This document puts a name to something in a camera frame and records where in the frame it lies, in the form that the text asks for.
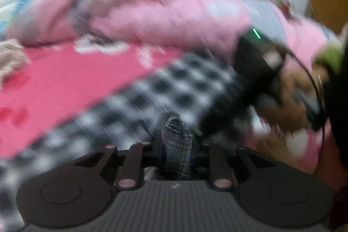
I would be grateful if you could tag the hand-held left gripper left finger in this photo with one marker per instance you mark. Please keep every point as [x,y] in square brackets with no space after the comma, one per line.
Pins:
[157,150]

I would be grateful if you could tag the pink grey quilt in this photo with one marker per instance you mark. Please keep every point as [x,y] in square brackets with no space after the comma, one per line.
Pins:
[163,3]

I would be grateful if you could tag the person's black trouser leg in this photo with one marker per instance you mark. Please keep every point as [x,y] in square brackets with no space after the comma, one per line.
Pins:
[337,112]

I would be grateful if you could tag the person's right hand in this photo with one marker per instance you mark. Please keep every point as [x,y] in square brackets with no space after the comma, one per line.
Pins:
[292,117]

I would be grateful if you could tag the black white plaid shirt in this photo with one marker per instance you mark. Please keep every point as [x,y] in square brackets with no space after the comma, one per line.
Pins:
[136,101]

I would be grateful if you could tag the pink floral blanket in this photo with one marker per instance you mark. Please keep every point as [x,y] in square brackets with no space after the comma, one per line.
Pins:
[54,79]

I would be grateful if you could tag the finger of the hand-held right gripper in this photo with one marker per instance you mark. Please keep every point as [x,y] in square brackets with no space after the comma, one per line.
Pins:
[231,115]

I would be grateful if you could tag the blue printed cloth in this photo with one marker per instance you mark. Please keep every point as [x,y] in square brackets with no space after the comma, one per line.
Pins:
[16,11]

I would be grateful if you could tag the beige checkered garment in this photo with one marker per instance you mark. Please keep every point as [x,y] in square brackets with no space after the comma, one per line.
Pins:
[11,58]

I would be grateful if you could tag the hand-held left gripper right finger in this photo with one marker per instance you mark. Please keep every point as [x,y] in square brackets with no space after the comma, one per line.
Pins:
[199,157]

